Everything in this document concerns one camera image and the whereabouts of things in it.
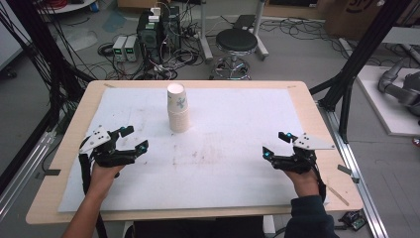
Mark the cardboard box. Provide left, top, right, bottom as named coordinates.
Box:
left=324, top=0, right=420, bottom=42

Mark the white table mat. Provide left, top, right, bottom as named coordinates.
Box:
left=56, top=86, right=330, bottom=213

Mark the white round table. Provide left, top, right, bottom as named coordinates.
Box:
left=37, top=0, right=97, bottom=15

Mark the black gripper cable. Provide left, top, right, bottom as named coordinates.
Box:
left=312, top=163, right=328, bottom=203

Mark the stack of white paper cups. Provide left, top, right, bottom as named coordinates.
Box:
left=165, top=81, right=192, bottom=134

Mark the grey metal stand leg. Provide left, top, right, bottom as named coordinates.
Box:
left=252, top=0, right=270, bottom=62
left=197, top=0, right=215, bottom=64

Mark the black round stool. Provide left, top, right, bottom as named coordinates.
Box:
left=209, top=27, right=259, bottom=81

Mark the green circuit board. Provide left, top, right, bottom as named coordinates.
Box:
left=339, top=209, right=368, bottom=232

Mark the black frame post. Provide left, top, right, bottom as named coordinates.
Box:
left=5, top=0, right=95, bottom=133
left=309, top=0, right=414, bottom=144

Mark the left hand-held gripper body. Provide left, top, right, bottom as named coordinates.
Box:
left=78, top=125, right=137, bottom=169

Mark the person's left hand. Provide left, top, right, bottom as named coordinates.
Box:
left=87, top=164, right=127, bottom=200

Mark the grey bench power supply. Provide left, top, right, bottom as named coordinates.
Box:
left=124, top=35, right=140, bottom=63
left=111, top=35, right=129, bottom=63

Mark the thin wooden stick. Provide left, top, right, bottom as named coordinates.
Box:
left=324, top=183, right=351, bottom=207

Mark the aluminium rail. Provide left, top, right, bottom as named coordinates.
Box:
left=316, top=101, right=391, bottom=238
left=0, top=131, right=57, bottom=221

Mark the wooden table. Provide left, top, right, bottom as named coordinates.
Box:
left=25, top=79, right=365, bottom=226

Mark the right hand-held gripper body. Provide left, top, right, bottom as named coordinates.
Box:
left=271, top=132, right=336, bottom=176

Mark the black computer tower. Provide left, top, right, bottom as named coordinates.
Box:
left=136, top=5, right=182, bottom=65

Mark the person's right hand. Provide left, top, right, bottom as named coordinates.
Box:
left=283, top=169, right=321, bottom=199

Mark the white platform board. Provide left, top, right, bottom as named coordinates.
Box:
left=356, top=63, right=420, bottom=138

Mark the coiled black cable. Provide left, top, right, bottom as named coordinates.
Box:
left=96, top=42, right=116, bottom=58

